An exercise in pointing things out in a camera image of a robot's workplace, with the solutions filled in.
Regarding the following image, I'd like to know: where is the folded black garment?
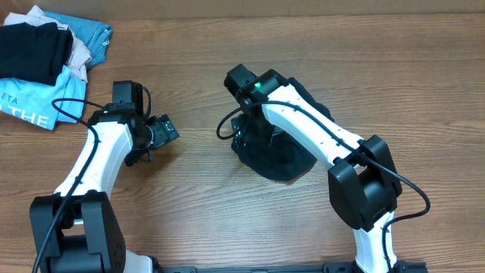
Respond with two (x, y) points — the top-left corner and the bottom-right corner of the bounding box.
(1, 23), (74, 86)

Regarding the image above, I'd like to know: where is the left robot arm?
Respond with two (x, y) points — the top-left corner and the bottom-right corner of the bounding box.
(30, 80), (179, 273)

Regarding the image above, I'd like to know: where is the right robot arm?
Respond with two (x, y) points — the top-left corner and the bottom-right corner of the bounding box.
(224, 64), (402, 272)

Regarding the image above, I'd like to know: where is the light blue printed t-shirt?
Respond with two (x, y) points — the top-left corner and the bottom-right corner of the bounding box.
(1, 66), (86, 130)

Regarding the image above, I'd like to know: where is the folded beige garment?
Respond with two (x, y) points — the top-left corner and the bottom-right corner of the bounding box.
(4, 5), (92, 83)

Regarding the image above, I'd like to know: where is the dark teal t-shirt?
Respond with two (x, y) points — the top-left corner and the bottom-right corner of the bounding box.
(230, 77), (335, 182)

